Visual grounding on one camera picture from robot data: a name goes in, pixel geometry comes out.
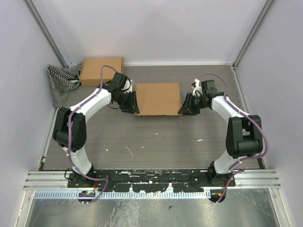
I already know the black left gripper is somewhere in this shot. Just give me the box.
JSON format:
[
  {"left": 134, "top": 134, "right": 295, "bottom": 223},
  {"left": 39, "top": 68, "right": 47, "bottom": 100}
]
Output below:
[{"left": 115, "top": 90, "right": 141, "bottom": 115}]

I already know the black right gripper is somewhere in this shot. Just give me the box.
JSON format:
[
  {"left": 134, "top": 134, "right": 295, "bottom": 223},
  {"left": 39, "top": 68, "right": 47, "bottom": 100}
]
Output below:
[{"left": 178, "top": 92, "right": 208, "bottom": 116}]

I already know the brown cardboard box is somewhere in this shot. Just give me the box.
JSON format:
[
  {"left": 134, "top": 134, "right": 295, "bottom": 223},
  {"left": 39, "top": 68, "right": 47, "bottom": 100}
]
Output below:
[
  {"left": 136, "top": 83, "right": 181, "bottom": 116},
  {"left": 80, "top": 57, "right": 124, "bottom": 87}
]

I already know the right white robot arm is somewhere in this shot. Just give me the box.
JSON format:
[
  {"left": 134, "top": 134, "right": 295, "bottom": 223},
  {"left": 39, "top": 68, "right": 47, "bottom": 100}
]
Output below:
[{"left": 178, "top": 79, "right": 263, "bottom": 187}]

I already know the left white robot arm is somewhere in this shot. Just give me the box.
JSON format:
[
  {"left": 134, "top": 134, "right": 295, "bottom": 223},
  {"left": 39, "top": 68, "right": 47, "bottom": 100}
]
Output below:
[{"left": 53, "top": 72, "right": 140, "bottom": 188}]

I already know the closed brown cardboard box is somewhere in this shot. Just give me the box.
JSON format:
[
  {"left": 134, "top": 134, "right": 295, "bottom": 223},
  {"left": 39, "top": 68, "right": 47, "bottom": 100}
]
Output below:
[{"left": 80, "top": 57, "right": 124, "bottom": 87}]

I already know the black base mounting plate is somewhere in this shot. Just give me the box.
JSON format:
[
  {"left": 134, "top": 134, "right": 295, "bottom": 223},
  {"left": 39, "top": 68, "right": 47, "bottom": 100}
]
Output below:
[{"left": 65, "top": 169, "right": 231, "bottom": 193}]

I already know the black white striped cloth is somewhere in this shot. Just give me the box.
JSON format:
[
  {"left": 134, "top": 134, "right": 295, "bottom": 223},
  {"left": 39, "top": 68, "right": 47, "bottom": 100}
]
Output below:
[{"left": 47, "top": 62, "right": 83, "bottom": 108}]

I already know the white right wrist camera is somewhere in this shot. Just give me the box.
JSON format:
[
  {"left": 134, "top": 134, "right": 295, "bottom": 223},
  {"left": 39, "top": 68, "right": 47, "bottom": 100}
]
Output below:
[{"left": 191, "top": 79, "right": 203, "bottom": 97}]

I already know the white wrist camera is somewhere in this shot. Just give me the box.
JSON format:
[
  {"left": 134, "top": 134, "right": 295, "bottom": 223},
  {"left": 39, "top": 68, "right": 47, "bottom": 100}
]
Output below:
[
  {"left": 122, "top": 79, "right": 134, "bottom": 93},
  {"left": 191, "top": 79, "right": 203, "bottom": 97}
]

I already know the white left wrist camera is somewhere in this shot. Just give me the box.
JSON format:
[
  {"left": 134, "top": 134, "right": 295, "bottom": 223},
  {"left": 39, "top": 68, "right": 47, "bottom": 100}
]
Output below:
[{"left": 122, "top": 79, "right": 134, "bottom": 93}]

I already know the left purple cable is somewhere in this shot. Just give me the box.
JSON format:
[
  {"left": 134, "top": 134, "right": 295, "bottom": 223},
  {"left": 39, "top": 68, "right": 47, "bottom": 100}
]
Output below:
[{"left": 66, "top": 65, "right": 119, "bottom": 204}]

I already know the slotted cable duct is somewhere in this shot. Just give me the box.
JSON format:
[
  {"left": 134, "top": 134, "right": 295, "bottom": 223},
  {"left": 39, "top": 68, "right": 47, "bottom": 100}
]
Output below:
[{"left": 33, "top": 189, "right": 211, "bottom": 200}]

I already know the aluminium frame rail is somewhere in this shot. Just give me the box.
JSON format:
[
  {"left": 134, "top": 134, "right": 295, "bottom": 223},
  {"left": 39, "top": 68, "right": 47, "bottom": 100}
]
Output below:
[{"left": 24, "top": 169, "right": 281, "bottom": 192}]

